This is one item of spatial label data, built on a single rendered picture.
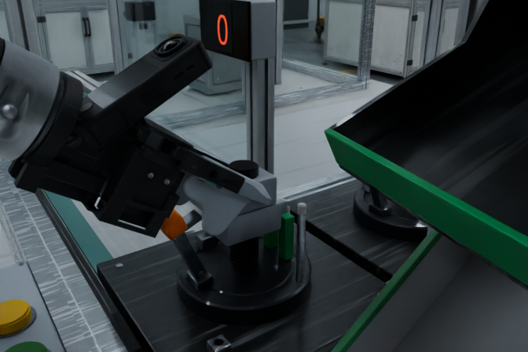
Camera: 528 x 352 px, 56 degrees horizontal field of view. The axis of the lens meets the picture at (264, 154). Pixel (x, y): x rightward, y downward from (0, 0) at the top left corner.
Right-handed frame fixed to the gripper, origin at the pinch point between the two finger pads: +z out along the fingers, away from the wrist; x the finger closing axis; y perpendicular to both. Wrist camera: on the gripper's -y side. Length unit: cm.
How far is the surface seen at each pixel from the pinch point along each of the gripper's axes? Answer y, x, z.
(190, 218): 5.4, 0.4, -4.2
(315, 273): 5.6, 3.3, 11.8
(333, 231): 1.3, -2.2, 17.9
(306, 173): -4, -37, 44
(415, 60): -174, -319, 393
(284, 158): -5, -47, 45
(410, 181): -4.8, 26.3, -14.7
